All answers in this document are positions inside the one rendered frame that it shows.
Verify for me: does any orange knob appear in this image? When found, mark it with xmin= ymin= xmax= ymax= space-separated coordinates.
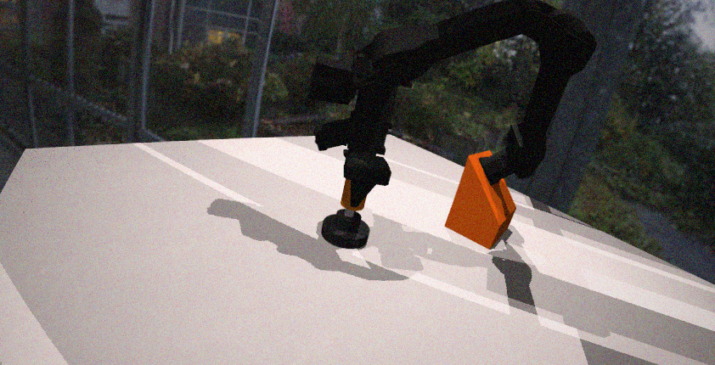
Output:
xmin=341 ymin=179 xmax=367 ymax=211

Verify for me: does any black round pedestal with silver shaft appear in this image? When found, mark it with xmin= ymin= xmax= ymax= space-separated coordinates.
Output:
xmin=321 ymin=209 xmax=370 ymax=249

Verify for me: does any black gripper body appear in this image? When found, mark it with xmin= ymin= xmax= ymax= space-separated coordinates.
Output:
xmin=344 ymin=106 xmax=392 ymax=186

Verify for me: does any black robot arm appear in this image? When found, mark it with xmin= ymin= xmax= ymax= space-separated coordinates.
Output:
xmin=307 ymin=0 xmax=597 ymax=185

